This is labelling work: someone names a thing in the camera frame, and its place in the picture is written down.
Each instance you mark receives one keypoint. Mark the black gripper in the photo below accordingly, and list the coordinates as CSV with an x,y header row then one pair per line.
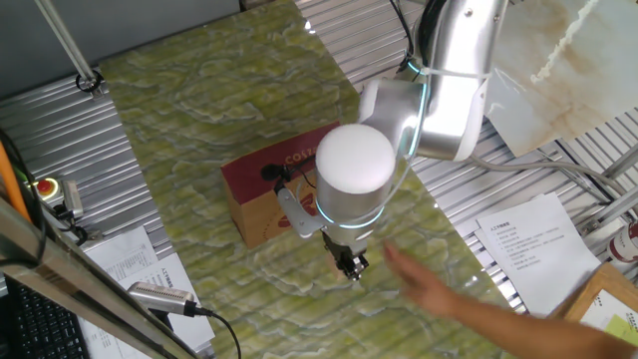
x,y
344,247

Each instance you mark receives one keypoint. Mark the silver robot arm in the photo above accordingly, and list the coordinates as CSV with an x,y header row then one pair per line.
x,y
354,164

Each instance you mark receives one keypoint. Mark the person's bare forearm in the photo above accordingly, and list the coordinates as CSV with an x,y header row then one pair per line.
x,y
523,334

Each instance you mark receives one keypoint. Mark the person's bare hand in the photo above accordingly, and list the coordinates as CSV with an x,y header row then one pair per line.
x,y
423,286

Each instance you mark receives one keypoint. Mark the green marble pattern mat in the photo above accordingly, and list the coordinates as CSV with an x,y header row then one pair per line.
x,y
279,319

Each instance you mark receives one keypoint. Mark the white printed paper sheet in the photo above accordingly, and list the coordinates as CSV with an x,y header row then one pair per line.
x,y
613,306
479,239
194,329
124,254
538,249

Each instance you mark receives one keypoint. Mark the Costa brown red paper bag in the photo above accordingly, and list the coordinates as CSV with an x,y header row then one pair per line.
x,y
249,174

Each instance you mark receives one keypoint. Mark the aluminium profile bar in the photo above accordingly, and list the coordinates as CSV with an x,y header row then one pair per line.
x,y
623,162
613,212

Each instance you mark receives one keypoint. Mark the red white can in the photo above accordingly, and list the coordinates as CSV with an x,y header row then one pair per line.
x,y
625,244

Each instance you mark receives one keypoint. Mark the yellow green note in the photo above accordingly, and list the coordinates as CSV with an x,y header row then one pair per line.
x,y
623,329

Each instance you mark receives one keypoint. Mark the white marble pattern sheet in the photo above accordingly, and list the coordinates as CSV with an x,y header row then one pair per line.
x,y
558,75

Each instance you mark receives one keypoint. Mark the small grey box device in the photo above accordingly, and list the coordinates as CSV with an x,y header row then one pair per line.
x,y
72,199

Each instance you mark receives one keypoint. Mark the red emergency stop button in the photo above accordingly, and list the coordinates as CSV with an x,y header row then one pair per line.
x,y
45,187

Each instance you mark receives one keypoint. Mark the black keyboard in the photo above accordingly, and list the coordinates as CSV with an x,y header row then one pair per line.
x,y
40,329

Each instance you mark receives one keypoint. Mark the orange tube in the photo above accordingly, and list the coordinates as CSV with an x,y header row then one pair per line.
x,y
10,184

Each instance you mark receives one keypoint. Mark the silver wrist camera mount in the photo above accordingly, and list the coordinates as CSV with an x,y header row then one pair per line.
x,y
299,214

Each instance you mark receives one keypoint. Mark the wooden frame tray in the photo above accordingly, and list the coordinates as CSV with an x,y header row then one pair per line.
x,y
588,289

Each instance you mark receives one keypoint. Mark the steel frame beam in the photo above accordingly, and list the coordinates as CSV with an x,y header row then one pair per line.
x,y
75,279

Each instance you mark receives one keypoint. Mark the aluminium camera pole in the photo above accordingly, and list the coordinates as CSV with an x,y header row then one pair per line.
x,y
65,40

